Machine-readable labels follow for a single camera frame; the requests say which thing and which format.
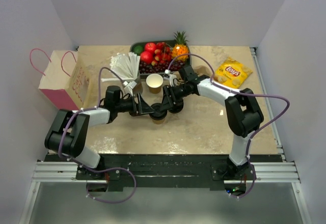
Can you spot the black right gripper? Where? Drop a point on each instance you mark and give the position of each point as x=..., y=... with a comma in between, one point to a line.
x=168, y=101

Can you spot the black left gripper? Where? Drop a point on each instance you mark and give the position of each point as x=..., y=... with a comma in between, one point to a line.
x=141, y=108

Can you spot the black coffee cup lid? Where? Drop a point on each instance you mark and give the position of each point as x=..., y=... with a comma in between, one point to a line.
x=158, y=115

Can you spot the brown paper coffee cup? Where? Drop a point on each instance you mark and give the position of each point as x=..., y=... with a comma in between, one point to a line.
x=158, y=122

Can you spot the brown pulp cup carrier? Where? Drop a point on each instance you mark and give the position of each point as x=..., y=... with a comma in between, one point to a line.
x=203, y=71

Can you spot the pink white paper bag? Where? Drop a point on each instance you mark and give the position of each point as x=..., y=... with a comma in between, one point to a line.
x=66, y=81

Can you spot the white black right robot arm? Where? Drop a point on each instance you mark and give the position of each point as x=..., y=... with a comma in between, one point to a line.
x=243, y=112

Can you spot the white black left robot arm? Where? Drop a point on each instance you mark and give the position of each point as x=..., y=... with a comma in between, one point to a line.
x=68, y=132

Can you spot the black cup lid stack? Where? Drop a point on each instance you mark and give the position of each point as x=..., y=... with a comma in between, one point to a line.
x=177, y=107

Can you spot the grey metal straw holder cup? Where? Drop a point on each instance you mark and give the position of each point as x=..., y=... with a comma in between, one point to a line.
x=138, y=89

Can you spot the purple grape bunch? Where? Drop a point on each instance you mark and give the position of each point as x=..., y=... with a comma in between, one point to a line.
x=159, y=67

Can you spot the white wrapped straw bundle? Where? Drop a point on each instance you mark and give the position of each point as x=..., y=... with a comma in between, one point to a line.
x=124, y=67

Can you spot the red apple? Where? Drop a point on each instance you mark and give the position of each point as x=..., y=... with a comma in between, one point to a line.
x=146, y=57
x=150, y=47

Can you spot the red cherry cluster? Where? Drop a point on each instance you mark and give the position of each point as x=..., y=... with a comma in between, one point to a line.
x=162, y=54

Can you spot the green lime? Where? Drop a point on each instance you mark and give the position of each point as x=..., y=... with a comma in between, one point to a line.
x=138, y=49

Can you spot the orange pineapple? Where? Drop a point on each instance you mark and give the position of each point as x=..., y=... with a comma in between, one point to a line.
x=180, y=48

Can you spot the dark green fruit tray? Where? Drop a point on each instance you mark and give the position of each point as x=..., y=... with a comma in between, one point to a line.
x=171, y=43

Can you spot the yellow chips bag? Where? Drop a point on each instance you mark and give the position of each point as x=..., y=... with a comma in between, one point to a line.
x=232, y=73

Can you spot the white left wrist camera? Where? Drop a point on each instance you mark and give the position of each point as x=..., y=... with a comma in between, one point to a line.
x=129, y=87

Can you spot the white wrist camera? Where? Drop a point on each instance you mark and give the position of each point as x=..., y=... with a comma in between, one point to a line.
x=170, y=77
x=129, y=87

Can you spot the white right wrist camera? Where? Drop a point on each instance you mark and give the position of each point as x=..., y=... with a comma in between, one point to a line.
x=170, y=77

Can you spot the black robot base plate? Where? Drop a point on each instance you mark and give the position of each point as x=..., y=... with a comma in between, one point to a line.
x=164, y=171

